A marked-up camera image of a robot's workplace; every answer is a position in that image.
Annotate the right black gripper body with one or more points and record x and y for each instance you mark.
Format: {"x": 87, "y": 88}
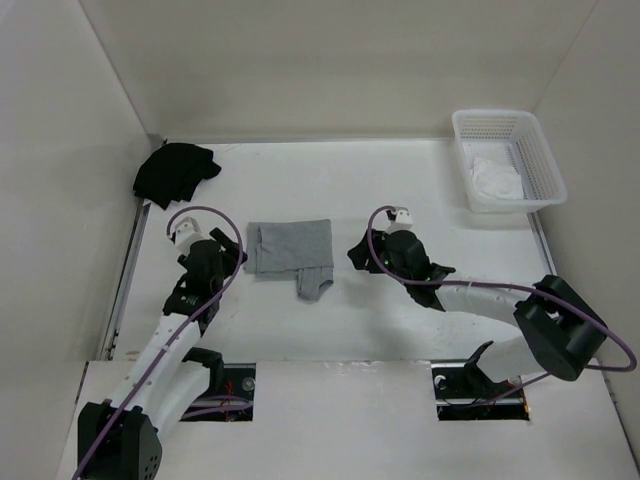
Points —
{"x": 384, "y": 255}

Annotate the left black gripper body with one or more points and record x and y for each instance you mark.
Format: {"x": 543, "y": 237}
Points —
{"x": 228, "y": 261}

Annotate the grey tank top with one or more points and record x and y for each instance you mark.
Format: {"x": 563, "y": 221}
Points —
{"x": 300, "y": 251}

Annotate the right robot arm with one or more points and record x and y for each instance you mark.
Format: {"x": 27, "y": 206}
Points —
{"x": 552, "y": 339}

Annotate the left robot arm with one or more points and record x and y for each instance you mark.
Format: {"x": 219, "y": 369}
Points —
{"x": 121, "y": 437}

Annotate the folded black tank tops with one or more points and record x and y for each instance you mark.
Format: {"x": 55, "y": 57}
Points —
{"x": 173, "y": 172}

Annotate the white tank top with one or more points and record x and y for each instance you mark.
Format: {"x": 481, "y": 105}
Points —
{"x": 495, "y": 181}

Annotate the white plastic basket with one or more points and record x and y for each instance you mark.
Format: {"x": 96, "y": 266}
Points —
{"x": 514, "y": 138}

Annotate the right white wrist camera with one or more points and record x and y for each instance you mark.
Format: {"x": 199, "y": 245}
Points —
{"x": 400, "y": 219}

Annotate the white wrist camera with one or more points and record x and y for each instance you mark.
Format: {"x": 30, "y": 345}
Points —
{"x": 400, "y": 219}
{"x": 186, "y": 234}

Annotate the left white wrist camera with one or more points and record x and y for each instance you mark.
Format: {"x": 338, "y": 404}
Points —
{"x": 186, "y": 234}

